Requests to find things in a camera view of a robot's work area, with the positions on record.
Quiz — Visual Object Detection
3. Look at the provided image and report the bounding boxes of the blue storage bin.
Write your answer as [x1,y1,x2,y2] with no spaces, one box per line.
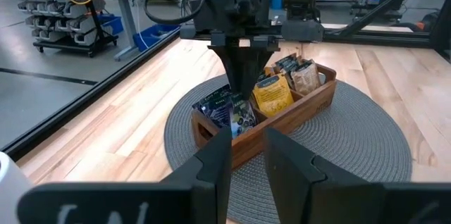
[132,23,180,52]
[97,13,124,37]

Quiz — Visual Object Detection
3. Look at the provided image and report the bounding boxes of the cart of grey bins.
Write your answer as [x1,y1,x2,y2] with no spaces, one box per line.
[10,0,119,58]

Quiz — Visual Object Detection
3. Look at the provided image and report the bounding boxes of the tan brown tea packet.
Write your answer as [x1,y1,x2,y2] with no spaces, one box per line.
[280,58,304,89]
[273,53,299,72]
[290,60,322,97]

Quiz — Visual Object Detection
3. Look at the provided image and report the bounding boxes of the wooden tea organizer box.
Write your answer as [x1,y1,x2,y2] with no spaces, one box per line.
[191,62,338,170]

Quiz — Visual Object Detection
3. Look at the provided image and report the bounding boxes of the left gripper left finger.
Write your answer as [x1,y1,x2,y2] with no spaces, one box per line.
[16,127,233,224]

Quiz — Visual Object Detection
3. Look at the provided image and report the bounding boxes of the black aluminium table frame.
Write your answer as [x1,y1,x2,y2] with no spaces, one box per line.
[0,0,451,161]

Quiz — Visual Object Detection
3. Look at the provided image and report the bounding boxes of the wooden top workbench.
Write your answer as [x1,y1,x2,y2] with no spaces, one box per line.
[68,0,226,62]

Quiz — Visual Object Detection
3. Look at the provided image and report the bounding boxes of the grey round woven placemat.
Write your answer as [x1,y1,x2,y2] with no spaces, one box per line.
[163,72,413,224]

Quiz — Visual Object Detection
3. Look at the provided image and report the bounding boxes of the dark blue tea packet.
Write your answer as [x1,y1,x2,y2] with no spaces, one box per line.
[228,93,258,139]
[197,92,233,130]

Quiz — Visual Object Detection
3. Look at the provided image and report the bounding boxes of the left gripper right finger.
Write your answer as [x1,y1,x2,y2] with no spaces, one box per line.
[264,127,451,224]

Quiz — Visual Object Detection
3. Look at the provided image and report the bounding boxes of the orange mango tea packet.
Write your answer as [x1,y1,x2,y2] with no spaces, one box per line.
[256,67,276,84]
[252,73,295,118]

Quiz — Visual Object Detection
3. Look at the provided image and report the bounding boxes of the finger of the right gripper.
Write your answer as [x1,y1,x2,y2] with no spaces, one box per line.
[211,49,245,100]
[242,49,279,100]

